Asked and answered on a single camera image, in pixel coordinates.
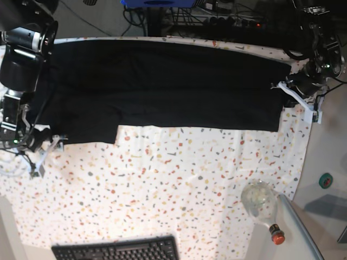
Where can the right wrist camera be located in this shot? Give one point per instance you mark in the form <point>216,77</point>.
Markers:
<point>37,172</point>

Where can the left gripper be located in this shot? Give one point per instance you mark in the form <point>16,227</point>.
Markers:
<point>307,87</point>

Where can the clear bottle with orange cap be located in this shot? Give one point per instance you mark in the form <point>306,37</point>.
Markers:
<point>261,204</point>

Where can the terrazzo patterned tablecloth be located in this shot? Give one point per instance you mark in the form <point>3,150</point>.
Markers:
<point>150,182</point>

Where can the silver metal bar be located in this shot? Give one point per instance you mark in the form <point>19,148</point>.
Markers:
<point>298,241</point>

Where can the black t-shirt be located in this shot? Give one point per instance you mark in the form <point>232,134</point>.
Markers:
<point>89,88</point>

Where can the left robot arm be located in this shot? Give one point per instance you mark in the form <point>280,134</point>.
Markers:
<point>307,33</point>

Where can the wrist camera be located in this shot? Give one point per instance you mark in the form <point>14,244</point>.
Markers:
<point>313,116</point>
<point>37,172</point>

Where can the green tape roll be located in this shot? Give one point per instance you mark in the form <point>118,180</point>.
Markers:
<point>325,181</point>

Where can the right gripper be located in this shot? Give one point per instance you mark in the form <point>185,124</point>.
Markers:
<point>42,142</point>

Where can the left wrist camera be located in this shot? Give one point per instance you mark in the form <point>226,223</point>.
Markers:
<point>313,116</point>

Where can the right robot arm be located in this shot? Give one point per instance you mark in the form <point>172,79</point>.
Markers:
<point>28,31</point>

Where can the blue box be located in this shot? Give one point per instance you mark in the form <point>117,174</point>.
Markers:
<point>158,3</point>

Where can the black computer keyboard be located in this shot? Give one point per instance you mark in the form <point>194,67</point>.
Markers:
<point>150,248</point>

